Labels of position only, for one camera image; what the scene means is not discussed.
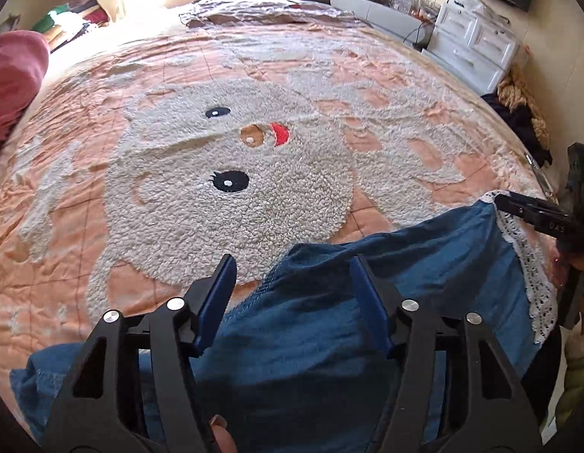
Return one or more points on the blue denim pants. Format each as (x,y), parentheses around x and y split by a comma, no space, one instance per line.
(320,339)

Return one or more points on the pile of folded clothes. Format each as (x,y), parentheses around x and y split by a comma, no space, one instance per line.
(70,23)

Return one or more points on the white desk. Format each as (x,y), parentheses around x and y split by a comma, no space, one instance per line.
(367,9)

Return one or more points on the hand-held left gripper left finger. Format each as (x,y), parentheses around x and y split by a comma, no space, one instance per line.
(216,292)

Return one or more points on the person's left hand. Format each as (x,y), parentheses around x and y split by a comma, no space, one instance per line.
(223,436)

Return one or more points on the person's right forearm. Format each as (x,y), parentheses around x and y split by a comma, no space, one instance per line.
(577,382)

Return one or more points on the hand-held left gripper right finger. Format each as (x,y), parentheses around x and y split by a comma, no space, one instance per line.
(367,297)

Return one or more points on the person's right hand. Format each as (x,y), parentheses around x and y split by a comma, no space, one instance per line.
(565,271)

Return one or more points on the pink blanket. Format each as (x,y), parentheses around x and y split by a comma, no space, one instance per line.
(13,80)

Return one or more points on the dark cloth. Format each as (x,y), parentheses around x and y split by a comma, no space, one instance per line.
(523,127)

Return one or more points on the mauve quilt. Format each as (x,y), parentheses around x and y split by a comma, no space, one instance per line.
(254,12)

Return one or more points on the brown fluffy cloth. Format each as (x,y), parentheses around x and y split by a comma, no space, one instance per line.
(528,94)

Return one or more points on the white drawer cabinet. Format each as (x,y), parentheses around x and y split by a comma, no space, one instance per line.
(471,47)

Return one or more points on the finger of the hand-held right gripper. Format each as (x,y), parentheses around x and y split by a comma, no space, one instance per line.
(528,203)
(547,224)

